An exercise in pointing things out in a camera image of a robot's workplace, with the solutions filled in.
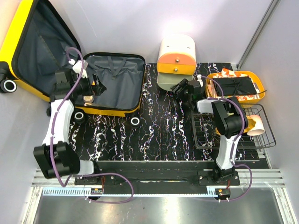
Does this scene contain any black drawstring pouch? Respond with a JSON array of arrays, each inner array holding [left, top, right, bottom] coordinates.
[[213, 76, 266, 96]]

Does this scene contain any pink white cup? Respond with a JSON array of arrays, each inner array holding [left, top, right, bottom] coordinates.
[[247, 115, 265, 136]]

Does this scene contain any yellow Pikachu suitcase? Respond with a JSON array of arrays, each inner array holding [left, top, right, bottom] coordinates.
[[0, 0, 145, 128]]

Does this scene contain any yellow plastic basket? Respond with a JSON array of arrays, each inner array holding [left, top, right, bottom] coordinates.
[[205, 71, 266, 109]]

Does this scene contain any floral orange pouch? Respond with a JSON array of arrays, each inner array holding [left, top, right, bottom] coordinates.
[[206, 68, 263, 103]]

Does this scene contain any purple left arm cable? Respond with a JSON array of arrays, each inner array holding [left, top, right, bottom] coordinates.
[[49, 47, 135, 203]]

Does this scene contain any black wire rack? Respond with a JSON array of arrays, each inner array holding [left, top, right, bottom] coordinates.
[[192, 104, 276, 150]]

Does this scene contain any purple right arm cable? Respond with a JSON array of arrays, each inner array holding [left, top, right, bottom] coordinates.
[[200, 75, 253, 203]]

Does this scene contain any yellow ceramic dish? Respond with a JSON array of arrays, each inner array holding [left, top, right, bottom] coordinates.
[[213, 115, 256, 138]]

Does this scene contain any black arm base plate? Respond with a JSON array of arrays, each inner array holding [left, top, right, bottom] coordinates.
[[95, 161, 240, 187]]

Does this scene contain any orange strap wristwatch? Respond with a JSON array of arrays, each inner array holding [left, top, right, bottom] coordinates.
[[83, 81, 96, 103]]

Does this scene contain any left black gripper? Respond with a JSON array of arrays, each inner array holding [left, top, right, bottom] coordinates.
[[71, 73, 106, 97]]

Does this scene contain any white pink drawer cabinet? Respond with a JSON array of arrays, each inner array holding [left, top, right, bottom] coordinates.
[[157, 34, 197, 91]]

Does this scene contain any aluminium frame rail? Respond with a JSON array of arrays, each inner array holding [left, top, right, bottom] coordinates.
[[31, 169, 285, 198]]

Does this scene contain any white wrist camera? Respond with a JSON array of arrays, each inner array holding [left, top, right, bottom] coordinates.
[[197, 74, 204, 87], [68, 59, 88, 78]]

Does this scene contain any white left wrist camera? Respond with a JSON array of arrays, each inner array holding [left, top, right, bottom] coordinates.
[[68, 59, 88, 78]]

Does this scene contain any black marble pattern mat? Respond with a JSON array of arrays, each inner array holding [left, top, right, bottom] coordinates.
[[68, 63, 218, 161]]

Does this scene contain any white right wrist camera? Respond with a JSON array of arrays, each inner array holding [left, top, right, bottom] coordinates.
[[197, 74, 204, 87]]

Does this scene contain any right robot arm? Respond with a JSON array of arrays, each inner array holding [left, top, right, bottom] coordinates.
[[171, 79, 248, 185]]

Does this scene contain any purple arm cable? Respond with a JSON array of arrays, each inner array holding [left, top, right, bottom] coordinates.
[[200, 75, 253, 203], [49, 47, 135, 203]]

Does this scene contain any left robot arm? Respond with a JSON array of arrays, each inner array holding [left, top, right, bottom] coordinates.
[[33, 68, 106, 185]]

